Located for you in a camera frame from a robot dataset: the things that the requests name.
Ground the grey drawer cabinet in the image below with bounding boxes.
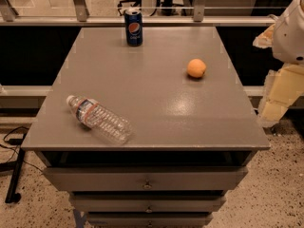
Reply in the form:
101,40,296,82
20,26,272,228

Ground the middle grey drawer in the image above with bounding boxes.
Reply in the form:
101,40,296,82
69,193,226,213

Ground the clear plastic water bottle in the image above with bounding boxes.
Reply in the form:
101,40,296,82
66,95,133,144

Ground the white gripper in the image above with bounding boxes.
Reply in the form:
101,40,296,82
253,0,304,122

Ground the orange fruit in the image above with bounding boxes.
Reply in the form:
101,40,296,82
187,59,207,78

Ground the black cable on floor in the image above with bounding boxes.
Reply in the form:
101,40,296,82
0,125,44,173

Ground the bottom grey drawer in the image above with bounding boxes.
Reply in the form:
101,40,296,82
87,213,213,228

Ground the metal railing frame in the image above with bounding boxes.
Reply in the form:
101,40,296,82
0,0,279,28

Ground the black stand leg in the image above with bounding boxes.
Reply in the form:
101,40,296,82
5,149,25,203

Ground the blue pepsi can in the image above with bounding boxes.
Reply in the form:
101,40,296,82
124,9,143,47

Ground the grey drawer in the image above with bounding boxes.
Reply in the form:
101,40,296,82
87,213,213,228
69,193,226,213
44,166,248,192

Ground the top grey drawer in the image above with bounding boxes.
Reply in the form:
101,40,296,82
44,166,248,192

